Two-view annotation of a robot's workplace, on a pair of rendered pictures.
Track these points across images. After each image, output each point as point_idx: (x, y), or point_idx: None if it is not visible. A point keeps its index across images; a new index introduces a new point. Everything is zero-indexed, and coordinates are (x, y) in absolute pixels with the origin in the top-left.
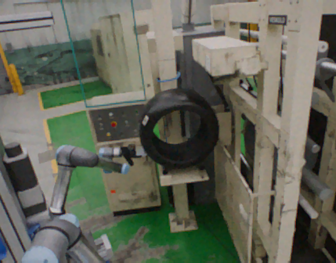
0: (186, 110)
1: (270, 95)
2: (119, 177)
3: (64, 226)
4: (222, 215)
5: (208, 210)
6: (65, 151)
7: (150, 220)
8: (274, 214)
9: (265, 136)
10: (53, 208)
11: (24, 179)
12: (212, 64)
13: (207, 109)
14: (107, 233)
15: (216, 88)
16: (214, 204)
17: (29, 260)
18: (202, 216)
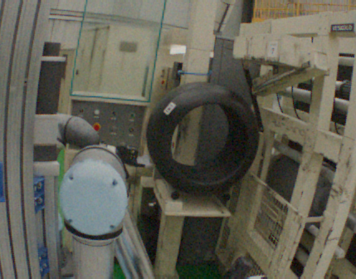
0: (199, 130)
1: (326, 106)
2: None
3: (119, 159)
4: (214, 278)
5: (196, 271)
6: (60, 118)
7: (118, 272)
8: (314, 247)
9: (315, 157)
10: None
11: (48, 95)
12: (281, 49)
13: (251, 115)
14: None
15: (254, 100)
16: (202, 266)
17: (88, 171)
18: (188, 277)
